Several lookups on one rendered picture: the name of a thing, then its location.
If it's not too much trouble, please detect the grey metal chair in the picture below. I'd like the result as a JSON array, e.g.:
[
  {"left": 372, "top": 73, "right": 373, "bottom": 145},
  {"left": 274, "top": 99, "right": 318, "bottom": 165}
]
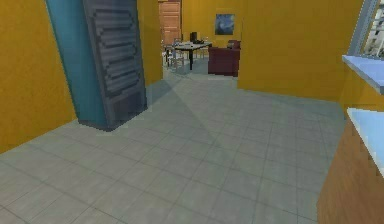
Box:
[{"left": 163, "top": 39, "right": 186, "bottom": 72}]

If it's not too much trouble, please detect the dark red armchair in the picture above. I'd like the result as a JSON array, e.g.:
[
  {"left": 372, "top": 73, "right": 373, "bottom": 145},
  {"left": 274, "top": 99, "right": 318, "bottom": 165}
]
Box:
[{"left": 207, "top": 39, "right": 242, "bottom": 78}]

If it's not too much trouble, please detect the black legged dining table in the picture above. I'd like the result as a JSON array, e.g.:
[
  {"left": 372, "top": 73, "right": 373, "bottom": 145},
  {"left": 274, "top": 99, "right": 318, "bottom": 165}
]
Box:
[{"left": 173, "top": 41, "right": 213, "bottom": 71}]

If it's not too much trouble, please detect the brown wooden room door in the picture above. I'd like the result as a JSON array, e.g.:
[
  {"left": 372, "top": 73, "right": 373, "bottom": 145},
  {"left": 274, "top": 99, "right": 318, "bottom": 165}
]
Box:
[{"left": 158, "top": 0, "right": 182, "bottom": 46}]

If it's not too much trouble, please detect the wooden cabinet with pale worktop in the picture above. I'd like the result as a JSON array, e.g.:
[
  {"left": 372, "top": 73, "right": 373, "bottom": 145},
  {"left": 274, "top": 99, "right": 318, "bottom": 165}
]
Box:
[{"left": 316, "top": 107, "right": 384, "bottom": 224}]

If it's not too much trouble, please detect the grey framed window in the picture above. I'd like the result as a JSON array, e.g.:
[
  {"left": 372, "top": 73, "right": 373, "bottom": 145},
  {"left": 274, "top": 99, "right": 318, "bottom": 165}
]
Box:
[{"left": 342, "top": 0, "right": 384, "bottom": 96}]

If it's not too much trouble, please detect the blue framed wall picture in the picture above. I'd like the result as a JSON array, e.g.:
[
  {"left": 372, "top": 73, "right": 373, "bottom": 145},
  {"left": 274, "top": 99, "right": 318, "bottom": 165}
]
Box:
[{"left": 214, "top": 13, "right": 236, "bottom": 36}]

